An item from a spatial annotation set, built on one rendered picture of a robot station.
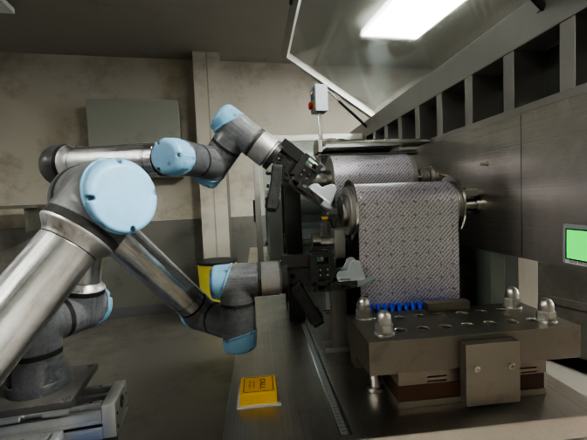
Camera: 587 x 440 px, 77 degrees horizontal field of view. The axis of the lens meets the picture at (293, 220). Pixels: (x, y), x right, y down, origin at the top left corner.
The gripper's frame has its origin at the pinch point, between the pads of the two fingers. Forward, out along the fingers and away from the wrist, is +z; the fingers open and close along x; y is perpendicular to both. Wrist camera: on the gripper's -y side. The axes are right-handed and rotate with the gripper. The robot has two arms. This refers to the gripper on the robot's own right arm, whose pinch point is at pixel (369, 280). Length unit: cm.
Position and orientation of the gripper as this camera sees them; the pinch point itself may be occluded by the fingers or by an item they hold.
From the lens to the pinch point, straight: 87.0
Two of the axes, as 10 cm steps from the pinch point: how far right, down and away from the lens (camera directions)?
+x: -1.0, -0.5, 9.9
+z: 9.9, -0.5, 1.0
